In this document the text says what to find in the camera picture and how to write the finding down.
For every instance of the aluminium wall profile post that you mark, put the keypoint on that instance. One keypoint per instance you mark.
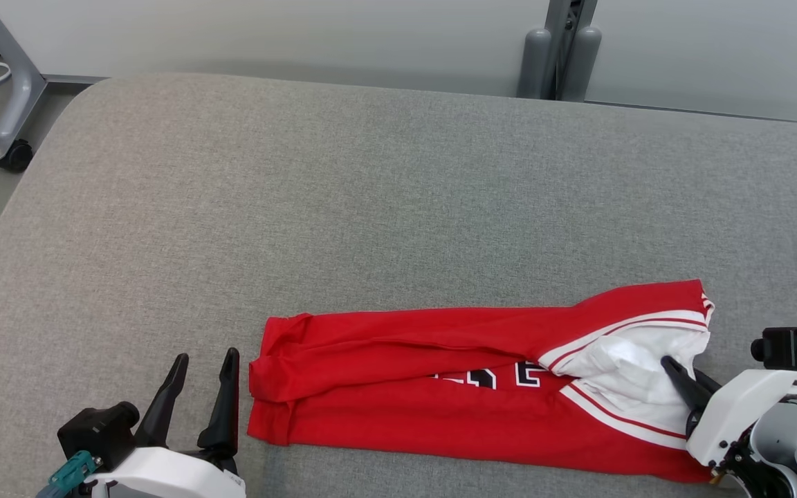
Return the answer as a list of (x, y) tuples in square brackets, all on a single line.
[(568, 14)]

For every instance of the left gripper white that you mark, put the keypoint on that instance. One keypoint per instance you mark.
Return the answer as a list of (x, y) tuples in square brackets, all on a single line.
[(163, 477)]

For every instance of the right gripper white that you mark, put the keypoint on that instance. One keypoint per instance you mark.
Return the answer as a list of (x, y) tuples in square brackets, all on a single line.
[(730, 415)]

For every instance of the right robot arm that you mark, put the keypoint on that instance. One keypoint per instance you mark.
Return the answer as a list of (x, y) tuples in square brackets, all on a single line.
[(779, 449)]

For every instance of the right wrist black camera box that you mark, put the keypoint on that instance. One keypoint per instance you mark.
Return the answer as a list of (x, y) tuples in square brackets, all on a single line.
[(789, 349)]

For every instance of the red basketball jersey white trim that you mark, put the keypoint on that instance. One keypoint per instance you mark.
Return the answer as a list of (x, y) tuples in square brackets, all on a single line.
[(405, 429)]

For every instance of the grey metal cart leg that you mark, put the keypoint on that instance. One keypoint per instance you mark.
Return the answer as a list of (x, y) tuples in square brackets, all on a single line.
[(21, 90)]

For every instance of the grey padded cylinder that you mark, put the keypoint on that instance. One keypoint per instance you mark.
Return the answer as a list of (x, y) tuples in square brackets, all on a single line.
[(534, 66), (584, 66)]

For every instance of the black caster wheel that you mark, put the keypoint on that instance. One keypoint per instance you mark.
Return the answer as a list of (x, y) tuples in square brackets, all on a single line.
[(14, 158)]

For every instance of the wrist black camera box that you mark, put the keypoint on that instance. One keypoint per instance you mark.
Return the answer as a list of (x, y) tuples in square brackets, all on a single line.
[(789, 349), (97, 432)]

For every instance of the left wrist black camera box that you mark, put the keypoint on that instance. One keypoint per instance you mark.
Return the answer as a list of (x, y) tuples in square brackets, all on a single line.
[(97, 432)]

